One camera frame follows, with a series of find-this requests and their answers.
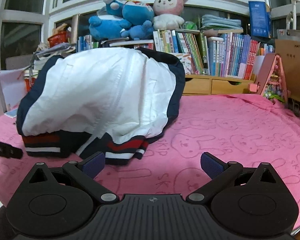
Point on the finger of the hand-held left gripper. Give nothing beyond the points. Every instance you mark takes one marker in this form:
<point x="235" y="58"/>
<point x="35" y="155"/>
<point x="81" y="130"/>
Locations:
<point x="5" y="150"/>

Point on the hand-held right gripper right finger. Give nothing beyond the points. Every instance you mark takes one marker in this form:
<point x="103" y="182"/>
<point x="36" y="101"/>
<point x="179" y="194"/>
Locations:
<point x="211" y="166"/>

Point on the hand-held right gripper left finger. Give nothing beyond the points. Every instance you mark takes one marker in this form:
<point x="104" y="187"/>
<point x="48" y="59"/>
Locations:
<point x="93" y="166"/>

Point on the white and navy jacket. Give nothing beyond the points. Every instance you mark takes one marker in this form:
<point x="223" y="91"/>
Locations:
<point x="102" y="92"/>

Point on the pink rabbit-pattern towel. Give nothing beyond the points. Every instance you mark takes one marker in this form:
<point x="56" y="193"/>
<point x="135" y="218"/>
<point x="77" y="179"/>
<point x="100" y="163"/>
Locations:
<point x="215" y="130"/>

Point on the light blue notebook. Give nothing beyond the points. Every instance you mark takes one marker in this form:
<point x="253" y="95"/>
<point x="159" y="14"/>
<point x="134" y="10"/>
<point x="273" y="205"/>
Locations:
<point x="11" y="112"/>

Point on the white cardboard sheet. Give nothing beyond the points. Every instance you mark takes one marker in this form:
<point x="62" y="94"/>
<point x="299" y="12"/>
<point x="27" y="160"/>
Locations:
<point x="12" y="90"/>

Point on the wooden drawer organizer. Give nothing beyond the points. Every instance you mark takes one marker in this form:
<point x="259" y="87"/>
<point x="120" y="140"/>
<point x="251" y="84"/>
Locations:
<point x="215" y="85"/>

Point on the stack of magazines and papers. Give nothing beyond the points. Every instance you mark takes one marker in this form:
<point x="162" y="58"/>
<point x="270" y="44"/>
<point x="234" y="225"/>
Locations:
<point x="43" y="55"/>

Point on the white box with colourful print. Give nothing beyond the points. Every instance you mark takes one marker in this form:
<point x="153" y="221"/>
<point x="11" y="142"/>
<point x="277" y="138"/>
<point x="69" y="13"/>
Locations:
<point x="186" y="62"/>

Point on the row of pastel books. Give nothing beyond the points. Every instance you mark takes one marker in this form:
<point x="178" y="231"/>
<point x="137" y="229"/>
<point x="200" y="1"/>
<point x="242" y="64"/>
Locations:
<point x="235" y="55"/>

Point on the red woven basket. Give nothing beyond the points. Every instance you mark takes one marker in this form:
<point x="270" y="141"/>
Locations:
<point x="58" y="40"/>

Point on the row of tall blue books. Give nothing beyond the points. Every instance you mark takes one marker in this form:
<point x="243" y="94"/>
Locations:
<point x="86" y="43"/>

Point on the flat stack of books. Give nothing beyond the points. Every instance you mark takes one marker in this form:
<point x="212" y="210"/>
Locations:
<point x="125" y="43"/>

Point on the brown cardboard box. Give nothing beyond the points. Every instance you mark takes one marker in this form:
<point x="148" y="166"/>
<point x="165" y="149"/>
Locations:
<point x="292" y="65"/>

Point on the row of colourful upright books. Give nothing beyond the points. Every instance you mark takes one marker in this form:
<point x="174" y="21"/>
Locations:
<point x="165" y="41"/>

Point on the blue whale plush toy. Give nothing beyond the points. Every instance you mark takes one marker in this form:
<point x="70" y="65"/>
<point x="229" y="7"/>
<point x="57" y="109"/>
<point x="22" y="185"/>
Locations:
<point x="102" y="27"/>

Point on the green ball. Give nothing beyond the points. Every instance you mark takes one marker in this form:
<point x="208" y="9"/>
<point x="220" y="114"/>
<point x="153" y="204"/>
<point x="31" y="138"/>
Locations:
<point x="190" y="25"/>

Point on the stack of teal folders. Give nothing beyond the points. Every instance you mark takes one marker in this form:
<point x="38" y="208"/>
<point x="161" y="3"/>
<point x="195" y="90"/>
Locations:
<point x="221" y="22"/>

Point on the dark blue box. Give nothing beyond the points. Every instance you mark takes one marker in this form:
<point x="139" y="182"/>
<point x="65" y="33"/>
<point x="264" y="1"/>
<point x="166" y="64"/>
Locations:
<point x="260" y="20"/>

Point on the blue cat plush toy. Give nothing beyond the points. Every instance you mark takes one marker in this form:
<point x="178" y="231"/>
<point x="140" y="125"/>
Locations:
<point x="137" y="11"/>

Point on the pink bunny plush toy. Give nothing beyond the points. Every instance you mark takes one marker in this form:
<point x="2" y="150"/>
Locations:
<point x="167" y="3"/>

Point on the white pipe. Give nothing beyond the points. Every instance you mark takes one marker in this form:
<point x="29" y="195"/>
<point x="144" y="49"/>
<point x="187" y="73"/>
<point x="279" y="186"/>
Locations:
<point x="294" y="10"/>

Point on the pink wooden toy frame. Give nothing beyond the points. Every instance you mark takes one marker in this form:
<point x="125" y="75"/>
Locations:
<point x="275" y="80"/>

